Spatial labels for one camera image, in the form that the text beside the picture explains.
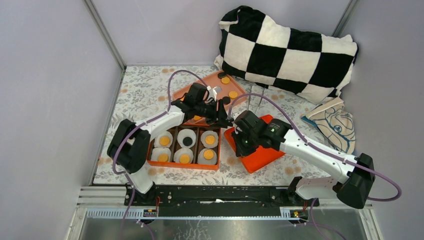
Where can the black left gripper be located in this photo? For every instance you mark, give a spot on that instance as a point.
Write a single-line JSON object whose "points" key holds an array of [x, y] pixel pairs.
{"points": [[218, 117]]}

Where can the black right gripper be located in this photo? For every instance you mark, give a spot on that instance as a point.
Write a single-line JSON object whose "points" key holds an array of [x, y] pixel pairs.
{"points": [[241, 151]]}

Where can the pink cookie tray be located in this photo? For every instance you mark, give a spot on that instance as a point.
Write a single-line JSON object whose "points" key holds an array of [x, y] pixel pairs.
{"points": [[222, 90]]}

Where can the orange fish cookie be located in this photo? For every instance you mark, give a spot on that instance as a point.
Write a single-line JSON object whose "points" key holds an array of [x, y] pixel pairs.
{"points": [[197, 118]]}

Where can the white paper cup liner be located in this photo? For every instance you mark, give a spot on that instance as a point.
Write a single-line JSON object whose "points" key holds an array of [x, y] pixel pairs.
{"points": [[157, 151], [156, 140], [186, 133], [202, 161], [182, 151], [206, 133]]}

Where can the beige blue printed cloth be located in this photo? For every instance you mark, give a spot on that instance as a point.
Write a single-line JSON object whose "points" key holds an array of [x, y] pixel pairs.
{"points": [[335, 123]]}

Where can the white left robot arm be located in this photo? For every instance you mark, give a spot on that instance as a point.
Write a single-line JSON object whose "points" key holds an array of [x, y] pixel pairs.
{"points": [[130, 144]]}

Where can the black sandwich cookie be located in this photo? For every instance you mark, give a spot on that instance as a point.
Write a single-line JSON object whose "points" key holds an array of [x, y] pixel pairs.
{"points": [[188, 142], [221, 75], [226, 100]]}

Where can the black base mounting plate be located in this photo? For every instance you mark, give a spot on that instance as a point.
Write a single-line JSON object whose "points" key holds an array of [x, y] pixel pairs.
{"points": [[217, 201]]}

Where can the black white checkered pillow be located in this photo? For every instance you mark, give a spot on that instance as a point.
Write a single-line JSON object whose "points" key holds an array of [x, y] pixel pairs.
{"points": [[311, 65]]}

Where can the black sandwich cookie tilted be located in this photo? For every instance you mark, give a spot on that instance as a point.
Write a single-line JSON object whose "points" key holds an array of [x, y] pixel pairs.
{"points": [[221, 75]]}

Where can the yellow round biscuit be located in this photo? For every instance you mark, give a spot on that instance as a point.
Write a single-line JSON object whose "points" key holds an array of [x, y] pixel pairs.
{"points": [[164, 141], [185, 159], [210, 140], [209, 154], [163, 157], [225, 80], [233, 94]]}

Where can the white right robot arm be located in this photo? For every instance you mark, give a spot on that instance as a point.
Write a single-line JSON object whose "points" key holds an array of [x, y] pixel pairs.
{"points": [[347, 180]]}

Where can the aluminium frame rail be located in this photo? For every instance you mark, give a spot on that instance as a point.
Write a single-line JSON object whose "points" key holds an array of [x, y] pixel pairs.
{"points": [[101, 215]]}

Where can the orange cookie box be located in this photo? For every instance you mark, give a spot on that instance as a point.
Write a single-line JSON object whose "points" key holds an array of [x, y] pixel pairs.
{"points": [[199, 129]]}

